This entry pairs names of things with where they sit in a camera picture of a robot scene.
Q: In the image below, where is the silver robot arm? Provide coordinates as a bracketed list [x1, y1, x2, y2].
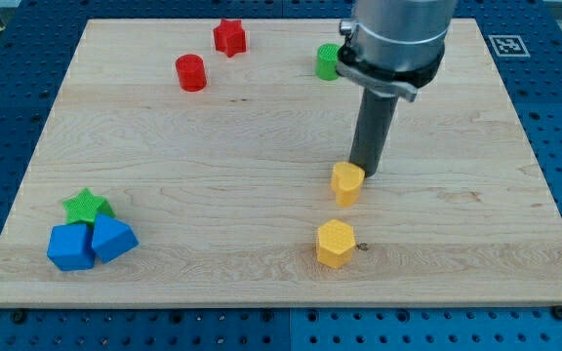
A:
[336, 0, 457, 102]

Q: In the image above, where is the red star block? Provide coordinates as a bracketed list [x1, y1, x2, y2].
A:
[213, 19, 247, 58]

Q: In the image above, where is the green star block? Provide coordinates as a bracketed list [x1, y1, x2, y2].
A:
[62, 188, 115, 226]

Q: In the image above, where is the yellow hexagon block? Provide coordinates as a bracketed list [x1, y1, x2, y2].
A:
[316, 219, 356, 269]

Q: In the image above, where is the wooden board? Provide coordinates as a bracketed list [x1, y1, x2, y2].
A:
[0, 19, 562, 309]

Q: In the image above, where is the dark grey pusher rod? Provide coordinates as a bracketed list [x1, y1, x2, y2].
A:
[348, 89, 398, 178]

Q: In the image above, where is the green cylinder block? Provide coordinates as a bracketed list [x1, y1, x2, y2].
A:
[315, 43, 340, 81]

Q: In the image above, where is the red cylinder block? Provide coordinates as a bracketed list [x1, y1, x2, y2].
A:
[175, 54, 207, 92]

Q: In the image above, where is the blue pentagon block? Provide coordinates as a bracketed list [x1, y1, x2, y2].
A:
[91, 214, 139, 263]

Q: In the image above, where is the blue cube block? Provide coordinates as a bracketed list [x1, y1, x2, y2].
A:
[47, 223, 95, 271]

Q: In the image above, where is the white fiducial marker tag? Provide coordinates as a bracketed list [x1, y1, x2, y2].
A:
[489, 34, 530, 58]

